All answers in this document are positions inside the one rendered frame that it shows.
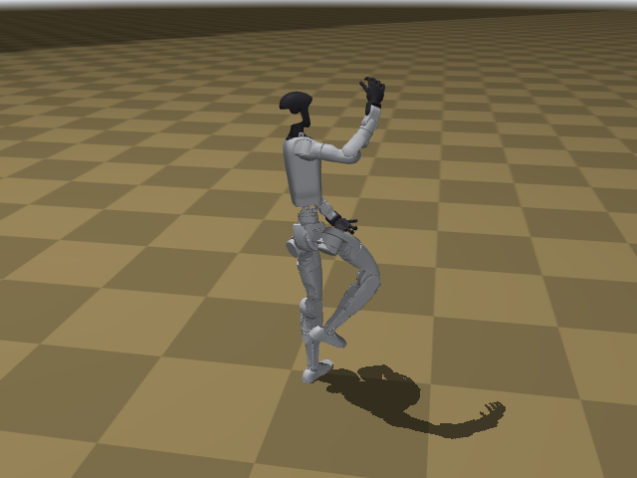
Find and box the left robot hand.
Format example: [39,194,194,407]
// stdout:
[325,210,357,234]

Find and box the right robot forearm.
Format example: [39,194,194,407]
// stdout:
[342,105,381,157]

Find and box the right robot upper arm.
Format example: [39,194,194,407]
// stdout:
[294,138,361,164]

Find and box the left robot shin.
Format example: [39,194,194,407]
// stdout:
[300,298,322,370]

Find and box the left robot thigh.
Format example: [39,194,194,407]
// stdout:
[287,236,322,318]

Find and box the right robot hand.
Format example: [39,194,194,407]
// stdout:
[359,77,385,116]

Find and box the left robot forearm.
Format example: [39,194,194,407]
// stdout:
[315,196,337,220]

